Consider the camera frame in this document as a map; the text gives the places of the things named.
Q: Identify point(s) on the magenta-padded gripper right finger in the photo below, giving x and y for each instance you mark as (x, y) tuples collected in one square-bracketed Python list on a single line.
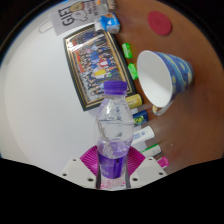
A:
[(143, 171)]

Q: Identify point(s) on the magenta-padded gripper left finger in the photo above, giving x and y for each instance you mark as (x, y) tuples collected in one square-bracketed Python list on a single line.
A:
[(81, 170)]

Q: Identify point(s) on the framed group photo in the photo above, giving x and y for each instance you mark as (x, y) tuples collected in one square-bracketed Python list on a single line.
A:
[(93, 63)]

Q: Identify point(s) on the clear purple-capped water bottle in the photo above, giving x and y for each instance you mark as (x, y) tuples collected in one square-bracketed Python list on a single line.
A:
[(113, 133)]

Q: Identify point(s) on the white paper gift bag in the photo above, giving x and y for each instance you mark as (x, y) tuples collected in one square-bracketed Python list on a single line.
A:
[(75, 16)]

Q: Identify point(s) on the dark blue pump bottle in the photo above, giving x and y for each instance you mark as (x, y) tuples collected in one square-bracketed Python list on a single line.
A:
[(140, 117)]

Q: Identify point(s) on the flat round red coaster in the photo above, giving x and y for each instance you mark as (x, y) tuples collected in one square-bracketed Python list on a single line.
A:
[(160, 22)]

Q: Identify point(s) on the white bottle with blue cap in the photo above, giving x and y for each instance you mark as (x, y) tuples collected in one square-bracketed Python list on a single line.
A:
[(144, 134)]

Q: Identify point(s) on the small orange-topped pack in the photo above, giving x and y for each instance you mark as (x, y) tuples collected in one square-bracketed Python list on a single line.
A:
[(98, 2)]

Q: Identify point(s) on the blue patterned white mug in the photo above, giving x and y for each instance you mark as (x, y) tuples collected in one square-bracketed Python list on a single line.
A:
[(156, 80)]

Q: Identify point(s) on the brown pump bottle yellow label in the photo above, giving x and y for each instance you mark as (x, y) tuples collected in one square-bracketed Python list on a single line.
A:
[(135, 100)]

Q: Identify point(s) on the small beige snack packet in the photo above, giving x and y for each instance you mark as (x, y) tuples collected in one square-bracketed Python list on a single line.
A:
[(111, 4)]

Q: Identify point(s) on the tall green and white box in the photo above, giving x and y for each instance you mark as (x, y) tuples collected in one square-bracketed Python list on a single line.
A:
[(151, 150)]

